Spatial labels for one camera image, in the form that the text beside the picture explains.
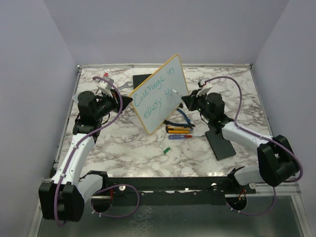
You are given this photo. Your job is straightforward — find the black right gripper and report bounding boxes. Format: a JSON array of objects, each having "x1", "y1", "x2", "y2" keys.
[{"x1": 183, "y1": 88, "x2": 212, "y2": 121}]

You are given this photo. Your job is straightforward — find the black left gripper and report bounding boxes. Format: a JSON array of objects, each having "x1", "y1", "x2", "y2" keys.
[{"x1": 94, "y1": 88, "x2": 133, "y2": 120}]

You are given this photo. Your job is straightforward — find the yellow framed whiteboard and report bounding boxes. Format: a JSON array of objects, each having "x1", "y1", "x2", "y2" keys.
[{"x1": 129, "y1": 54, "x2": 188, "y2": 134}]

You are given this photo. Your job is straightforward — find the green marker cap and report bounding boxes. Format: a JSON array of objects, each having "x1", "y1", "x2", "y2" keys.
[{"x1": 163, "y1": 147, "x2": 170, "y2": 154}]

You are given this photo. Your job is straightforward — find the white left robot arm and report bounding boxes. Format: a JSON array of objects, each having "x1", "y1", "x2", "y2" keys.
[{"x1": 39, "y1": 89, "x2": 132, "y2": 227}]

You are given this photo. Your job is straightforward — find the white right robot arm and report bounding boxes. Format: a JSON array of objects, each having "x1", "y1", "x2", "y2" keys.
[{"x1": 181, "y1": 90, "x2": 300, "y2": 193}]

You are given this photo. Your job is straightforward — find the silver open-end wrench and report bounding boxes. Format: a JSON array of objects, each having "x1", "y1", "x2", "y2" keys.
[{"x1": 117, "y1": 81, "x2": 133, "y2": 90}]

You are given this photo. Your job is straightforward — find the yellow utility knife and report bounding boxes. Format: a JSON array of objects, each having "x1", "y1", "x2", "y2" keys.
[{"x1": 165, "y1": 126, "x2": 191, "y2": 134}]

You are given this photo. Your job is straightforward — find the blue red screwdriver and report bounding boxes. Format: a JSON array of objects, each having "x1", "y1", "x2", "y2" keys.
[{"x1": 168, "y1": 134, "x2": 204, "y2": 140}]

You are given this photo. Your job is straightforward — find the small white square device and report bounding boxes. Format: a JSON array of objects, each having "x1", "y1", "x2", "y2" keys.
[{"x1": 72, "y1": 94, "x2": 78, "y2": 103}]

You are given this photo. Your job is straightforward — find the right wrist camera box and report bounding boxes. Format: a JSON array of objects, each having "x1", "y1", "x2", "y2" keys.
[{"x1": 197, "y1": 78, "x2": 212, "y2": 97}]

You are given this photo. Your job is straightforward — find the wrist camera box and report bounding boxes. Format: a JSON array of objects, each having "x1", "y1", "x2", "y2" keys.
[
  {"x1": 197, "y1": 78, "x2": 212, "y2": 97},
  {"x1": 97, "y1": 76, "x2": 114, "y2": 96}
]

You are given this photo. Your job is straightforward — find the large black network switch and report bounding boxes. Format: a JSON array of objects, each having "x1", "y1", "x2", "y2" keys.
[{"x1": 132, "y1": 74, "x2": 151, "y2": 89}]

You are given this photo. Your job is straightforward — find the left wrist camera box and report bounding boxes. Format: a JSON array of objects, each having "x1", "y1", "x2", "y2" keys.
[{"x1": 97, "y1": 76, "x2": 114, "y2": 96}]

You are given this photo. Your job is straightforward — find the blue handled cutting pliers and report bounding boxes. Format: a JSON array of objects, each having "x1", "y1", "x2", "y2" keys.
[{"x1": 163, "y1": 108, "x2": 196, "y2": 130}]

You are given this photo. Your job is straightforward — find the small black network switch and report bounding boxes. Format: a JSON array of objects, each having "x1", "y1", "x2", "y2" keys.
[{"x1": 205, "y1": 131, "x2": 236, "y2": 161}]

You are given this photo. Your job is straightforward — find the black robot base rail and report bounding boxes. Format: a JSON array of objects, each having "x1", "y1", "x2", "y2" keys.
[{"x1": 81, "y1": 176, "x2": 257, "y2": 207}]

